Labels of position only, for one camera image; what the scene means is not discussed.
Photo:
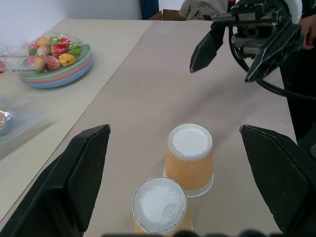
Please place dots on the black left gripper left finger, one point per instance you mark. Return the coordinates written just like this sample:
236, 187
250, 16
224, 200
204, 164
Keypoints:
56, 187

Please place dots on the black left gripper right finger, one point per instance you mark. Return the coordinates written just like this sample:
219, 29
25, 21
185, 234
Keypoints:
286, 177

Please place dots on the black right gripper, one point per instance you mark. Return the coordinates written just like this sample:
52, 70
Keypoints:
256, 17

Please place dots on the person's bare hand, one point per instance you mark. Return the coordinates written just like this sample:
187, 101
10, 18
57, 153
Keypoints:
309, 32

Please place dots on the beige jacket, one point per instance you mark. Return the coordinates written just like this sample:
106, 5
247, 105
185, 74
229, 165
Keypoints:
205, 10

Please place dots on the person in dark clothes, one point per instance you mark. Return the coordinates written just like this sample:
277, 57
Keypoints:
303, 111

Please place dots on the clear plastic bag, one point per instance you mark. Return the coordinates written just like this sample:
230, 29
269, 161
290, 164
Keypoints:
22, 123

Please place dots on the brown cardboard box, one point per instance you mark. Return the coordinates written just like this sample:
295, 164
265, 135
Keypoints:
168, 15

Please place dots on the orange ribbed paper cup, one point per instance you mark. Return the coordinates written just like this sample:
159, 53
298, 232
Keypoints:
188, 170
159, 207

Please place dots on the blue plastic plate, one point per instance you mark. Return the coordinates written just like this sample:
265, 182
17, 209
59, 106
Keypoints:
74, 80

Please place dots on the pink plastic plate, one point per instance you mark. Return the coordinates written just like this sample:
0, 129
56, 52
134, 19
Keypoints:
85, 66

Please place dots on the green plastic plate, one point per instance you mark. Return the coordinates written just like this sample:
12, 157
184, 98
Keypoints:
81, 60

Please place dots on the clear bag of toy fruit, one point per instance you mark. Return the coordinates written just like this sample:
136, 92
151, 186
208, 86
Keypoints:
51, 53

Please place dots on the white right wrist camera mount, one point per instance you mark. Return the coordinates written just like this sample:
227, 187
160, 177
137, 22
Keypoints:
295, 10

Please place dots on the blue upright post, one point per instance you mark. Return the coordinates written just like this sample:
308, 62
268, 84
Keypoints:
150, 9

